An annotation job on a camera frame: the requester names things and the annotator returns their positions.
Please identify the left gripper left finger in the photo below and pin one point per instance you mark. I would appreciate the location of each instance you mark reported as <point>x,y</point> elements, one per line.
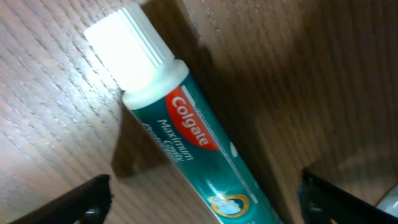
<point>88,203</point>

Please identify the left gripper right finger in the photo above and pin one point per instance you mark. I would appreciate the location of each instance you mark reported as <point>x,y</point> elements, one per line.
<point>324,203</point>

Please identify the green toothpaste tube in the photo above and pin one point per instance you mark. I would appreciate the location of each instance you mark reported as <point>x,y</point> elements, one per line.
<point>160,92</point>

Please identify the white box with pink interior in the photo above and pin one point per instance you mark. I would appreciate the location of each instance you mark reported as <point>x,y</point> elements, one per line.
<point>389,202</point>

